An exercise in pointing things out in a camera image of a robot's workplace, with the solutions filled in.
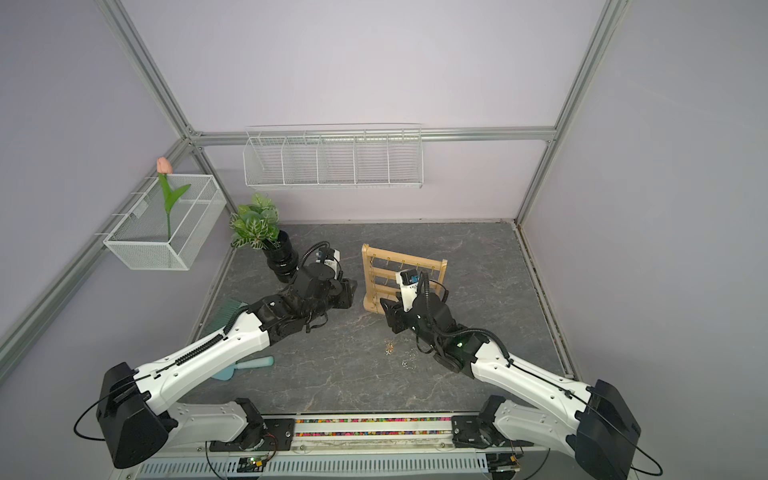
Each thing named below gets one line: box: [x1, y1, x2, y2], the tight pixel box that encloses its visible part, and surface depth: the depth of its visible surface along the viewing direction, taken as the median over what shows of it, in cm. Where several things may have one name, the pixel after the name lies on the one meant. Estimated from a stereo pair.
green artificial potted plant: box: [229, 192, 279, 250], surface depth 86 cm
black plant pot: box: [262, 230, 299, 283], surface depth 100 cm
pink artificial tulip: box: [156, 157, 192, 241], surface depth 81 cm
